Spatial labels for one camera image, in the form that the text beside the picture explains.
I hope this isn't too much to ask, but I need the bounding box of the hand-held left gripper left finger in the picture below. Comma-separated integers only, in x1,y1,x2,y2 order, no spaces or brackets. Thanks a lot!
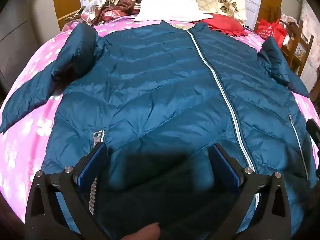
25,142,118,240

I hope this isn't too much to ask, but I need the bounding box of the person's left hand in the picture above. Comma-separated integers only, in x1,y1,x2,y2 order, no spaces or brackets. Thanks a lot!
121,222,161,240

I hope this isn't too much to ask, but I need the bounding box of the clear plastic bag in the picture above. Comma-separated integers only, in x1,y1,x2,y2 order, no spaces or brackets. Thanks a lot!
80,0,101,26

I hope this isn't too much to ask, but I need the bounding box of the white folded cloth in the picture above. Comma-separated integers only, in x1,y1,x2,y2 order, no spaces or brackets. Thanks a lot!
134,0,213,22

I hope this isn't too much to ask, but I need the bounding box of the teal puffer jacket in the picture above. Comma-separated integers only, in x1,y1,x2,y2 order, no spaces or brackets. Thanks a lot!
0,21,316,240

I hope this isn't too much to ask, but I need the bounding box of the red shopping bag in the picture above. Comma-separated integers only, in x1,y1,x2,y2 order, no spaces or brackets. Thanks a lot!
257,18,288,48

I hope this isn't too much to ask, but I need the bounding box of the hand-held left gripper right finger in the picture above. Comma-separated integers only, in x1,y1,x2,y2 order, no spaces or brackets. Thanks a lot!
209,143,292,240

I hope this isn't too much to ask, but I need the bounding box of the red cloth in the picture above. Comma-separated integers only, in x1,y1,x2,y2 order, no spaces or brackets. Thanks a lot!
194,13,248,38

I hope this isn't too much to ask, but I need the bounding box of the brown floral blanket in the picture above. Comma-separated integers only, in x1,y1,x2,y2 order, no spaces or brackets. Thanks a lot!
92,0,160,27

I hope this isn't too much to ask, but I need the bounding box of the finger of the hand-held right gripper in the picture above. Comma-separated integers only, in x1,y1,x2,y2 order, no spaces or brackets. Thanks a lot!
306,119,320,153

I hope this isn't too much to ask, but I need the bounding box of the grey cabinet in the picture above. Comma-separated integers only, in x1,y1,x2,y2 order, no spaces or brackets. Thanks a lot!
0,0,61,93

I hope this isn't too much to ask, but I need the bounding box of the wooden chair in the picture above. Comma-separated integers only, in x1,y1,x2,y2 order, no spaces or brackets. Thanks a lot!
279,14,315,76

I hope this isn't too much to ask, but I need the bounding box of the pink floral bed sheet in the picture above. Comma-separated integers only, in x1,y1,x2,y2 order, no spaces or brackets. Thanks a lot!
0,14,320,205

